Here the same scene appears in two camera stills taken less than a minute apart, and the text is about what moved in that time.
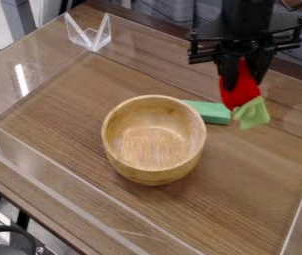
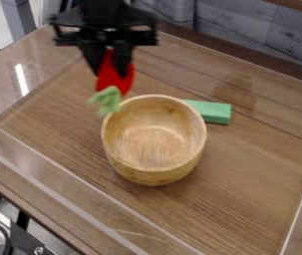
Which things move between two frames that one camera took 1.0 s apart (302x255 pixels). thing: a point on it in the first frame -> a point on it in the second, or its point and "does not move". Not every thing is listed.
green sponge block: (213, 112) does not move
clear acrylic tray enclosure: (54, 199) does not move
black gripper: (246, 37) -> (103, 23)
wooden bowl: (153, 136) does not move
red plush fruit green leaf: (244, 100) -> (111, 85)
